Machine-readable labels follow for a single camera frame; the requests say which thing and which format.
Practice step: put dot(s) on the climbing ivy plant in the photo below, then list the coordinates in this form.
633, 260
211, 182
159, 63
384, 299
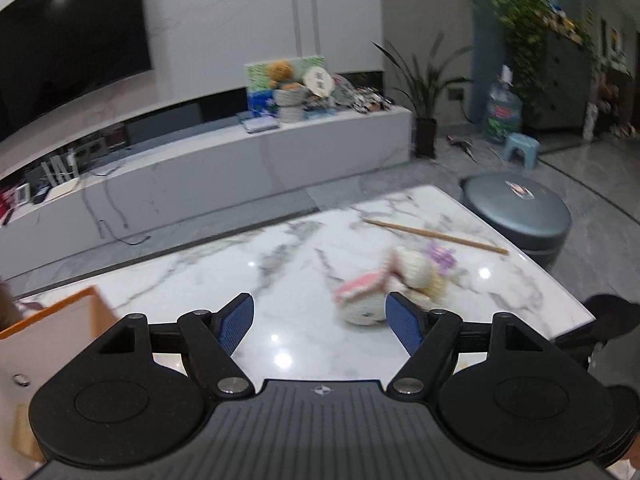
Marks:
511, 33

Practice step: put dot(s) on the grey round stool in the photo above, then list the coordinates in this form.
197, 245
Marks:
524, 211

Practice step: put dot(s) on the green landscape painting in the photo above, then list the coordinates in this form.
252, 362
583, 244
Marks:
259, 95

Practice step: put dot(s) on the small blue plastic stool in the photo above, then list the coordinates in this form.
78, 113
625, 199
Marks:
527, 146

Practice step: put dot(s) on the white wifi router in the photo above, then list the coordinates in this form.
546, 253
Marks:
62, 174

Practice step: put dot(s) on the water jug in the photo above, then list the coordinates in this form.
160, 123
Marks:
504, 109

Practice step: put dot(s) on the large orange storage box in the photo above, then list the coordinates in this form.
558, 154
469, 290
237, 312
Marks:
32, 351

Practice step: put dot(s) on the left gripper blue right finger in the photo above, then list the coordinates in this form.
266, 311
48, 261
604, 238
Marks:
406, 320

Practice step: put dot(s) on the round paper fan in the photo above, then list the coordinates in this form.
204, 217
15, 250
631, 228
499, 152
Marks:
319, 82

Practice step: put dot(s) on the black television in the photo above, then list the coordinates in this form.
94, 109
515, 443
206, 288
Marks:
55, 51

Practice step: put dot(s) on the crochet bunny doll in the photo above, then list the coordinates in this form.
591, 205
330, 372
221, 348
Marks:
423, 276

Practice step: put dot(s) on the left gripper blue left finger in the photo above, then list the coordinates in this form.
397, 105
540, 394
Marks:
233, 321

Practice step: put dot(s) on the potted green plant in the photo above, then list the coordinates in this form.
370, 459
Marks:
423, 86

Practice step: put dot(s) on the wooden stick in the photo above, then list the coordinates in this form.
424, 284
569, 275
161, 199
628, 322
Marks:
438, 236

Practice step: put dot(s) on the teddy bear in pot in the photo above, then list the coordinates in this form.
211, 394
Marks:
288, 93

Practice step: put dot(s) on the white marble tv cabinet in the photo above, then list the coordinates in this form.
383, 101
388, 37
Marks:
197, 175

